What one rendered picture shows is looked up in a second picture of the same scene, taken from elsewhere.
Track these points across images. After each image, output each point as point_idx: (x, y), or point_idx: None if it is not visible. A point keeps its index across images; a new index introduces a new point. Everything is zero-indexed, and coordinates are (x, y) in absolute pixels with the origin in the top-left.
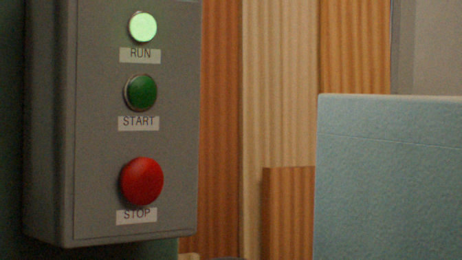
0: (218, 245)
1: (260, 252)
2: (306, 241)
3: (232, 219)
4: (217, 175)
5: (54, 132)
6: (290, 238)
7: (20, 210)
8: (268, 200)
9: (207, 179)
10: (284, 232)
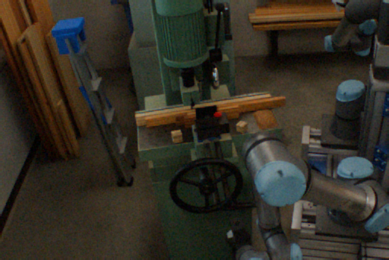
0: (20, 22)
1: (30, 19)
2: (40, 9)
3: (20, 12)
4: (12, 0)
5: None
6: (38, 10)
7: None
8: (30, 1)
9: (11, 3)
10: (36, 8)
